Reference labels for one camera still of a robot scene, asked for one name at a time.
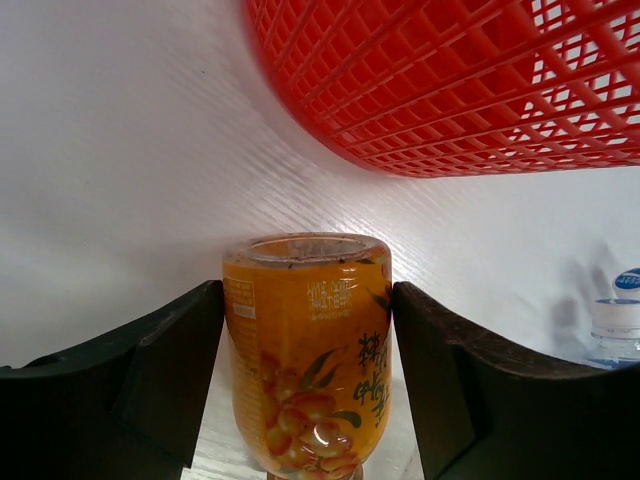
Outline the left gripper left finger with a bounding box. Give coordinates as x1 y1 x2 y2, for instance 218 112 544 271
1 280 224 479

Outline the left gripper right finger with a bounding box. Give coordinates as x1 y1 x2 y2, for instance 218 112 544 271
392 282 639 479

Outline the small orange juice bottle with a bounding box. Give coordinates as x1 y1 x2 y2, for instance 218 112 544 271
223 233 392 479

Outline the blue label bottle middle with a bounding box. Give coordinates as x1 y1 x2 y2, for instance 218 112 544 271
585 298 639 369

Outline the red plastic mesh basket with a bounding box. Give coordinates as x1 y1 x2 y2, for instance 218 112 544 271
241 0 639 178

